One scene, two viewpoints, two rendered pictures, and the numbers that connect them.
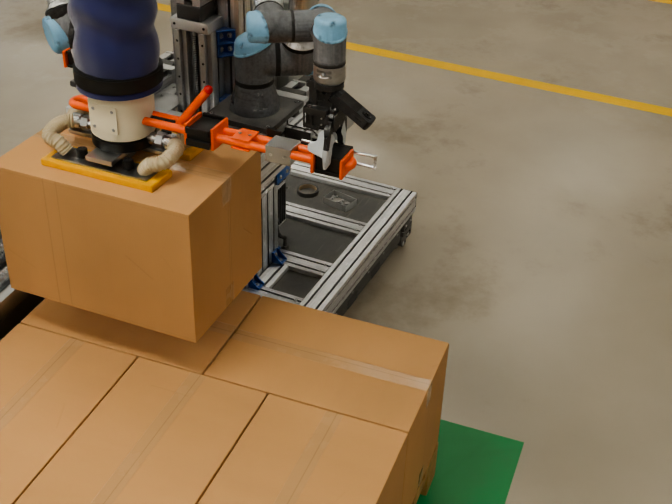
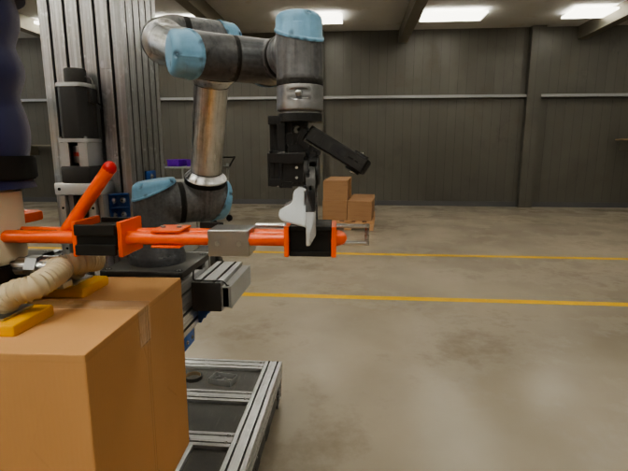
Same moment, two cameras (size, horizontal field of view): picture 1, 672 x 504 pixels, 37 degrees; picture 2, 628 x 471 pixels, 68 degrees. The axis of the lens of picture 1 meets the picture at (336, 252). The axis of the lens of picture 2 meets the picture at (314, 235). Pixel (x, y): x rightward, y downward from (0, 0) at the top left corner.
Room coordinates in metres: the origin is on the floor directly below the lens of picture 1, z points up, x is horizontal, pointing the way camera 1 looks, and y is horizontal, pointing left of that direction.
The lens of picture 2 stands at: (1.42, 0.26, 1.35)
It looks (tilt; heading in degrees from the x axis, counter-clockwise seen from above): 11 degrees down; 341
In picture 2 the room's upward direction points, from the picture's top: straight up
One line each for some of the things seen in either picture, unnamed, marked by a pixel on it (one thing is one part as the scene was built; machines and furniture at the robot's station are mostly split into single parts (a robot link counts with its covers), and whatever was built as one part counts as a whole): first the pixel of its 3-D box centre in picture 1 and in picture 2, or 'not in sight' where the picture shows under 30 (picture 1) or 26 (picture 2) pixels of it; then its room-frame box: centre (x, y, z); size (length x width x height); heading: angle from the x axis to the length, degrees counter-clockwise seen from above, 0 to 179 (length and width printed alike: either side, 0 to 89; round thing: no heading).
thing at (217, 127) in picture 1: (206, 130); (108, 235); (2.28, 0.34, 1.20); 0.10 x 0.08 x 0.06; 158
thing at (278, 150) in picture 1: (282, 150); (232, 240); (2.20, 0.14, 1.20); 0.07 x 0.07 x 0.04; 68
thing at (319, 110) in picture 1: (325, 103); (295, 151); (2.16, 0.04, 1.34); 0.09 x 0.08 x 0.12; 68
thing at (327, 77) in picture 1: (328, 73); (299, 101); (2.16, 0.03, 1.43); 0.08 x 0.08 x 0.05
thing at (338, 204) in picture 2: not in sight; (350, 201); (9.04, -3.08, 0.41); 1.36 x 0.97 x 0.82; 157
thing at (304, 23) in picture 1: (316, 25); (264, 62); (2.26, 0.06, 1.50); 0.11 x 0.11 x 0.08; 9
